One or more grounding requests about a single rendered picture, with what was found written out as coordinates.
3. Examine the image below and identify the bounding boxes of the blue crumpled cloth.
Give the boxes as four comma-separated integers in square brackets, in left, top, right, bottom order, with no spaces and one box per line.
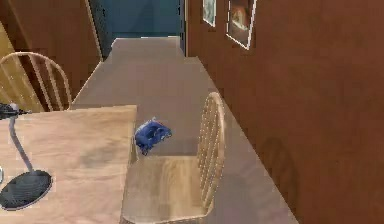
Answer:
[134,117,173,157]

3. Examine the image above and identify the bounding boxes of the light wooden spindle-back chair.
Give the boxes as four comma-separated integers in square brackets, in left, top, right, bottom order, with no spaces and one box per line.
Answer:
[0,51,73,113]
[119,91,227,224]

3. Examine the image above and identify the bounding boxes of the white-framed grey picture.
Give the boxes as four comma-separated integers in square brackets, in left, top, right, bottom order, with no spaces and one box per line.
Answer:
[202,0,217,28]

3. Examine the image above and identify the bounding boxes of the white-framed orange picture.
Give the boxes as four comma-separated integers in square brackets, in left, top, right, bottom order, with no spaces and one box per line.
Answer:
[225,0,258,51]

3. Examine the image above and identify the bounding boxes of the light wooden table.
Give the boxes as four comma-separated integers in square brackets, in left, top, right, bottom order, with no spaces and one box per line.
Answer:
[0,104,138,224]

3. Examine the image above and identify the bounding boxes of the black desk lamp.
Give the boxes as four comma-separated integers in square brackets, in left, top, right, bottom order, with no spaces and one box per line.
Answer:
[0,102,54,211]

